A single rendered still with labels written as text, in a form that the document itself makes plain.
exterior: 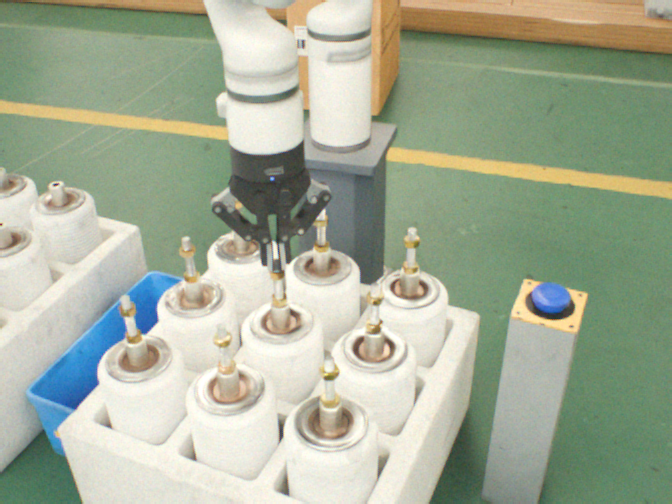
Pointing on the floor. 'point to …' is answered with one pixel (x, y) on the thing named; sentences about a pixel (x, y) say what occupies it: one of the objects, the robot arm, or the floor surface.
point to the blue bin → (86, 359)
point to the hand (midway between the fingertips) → (275, 252)
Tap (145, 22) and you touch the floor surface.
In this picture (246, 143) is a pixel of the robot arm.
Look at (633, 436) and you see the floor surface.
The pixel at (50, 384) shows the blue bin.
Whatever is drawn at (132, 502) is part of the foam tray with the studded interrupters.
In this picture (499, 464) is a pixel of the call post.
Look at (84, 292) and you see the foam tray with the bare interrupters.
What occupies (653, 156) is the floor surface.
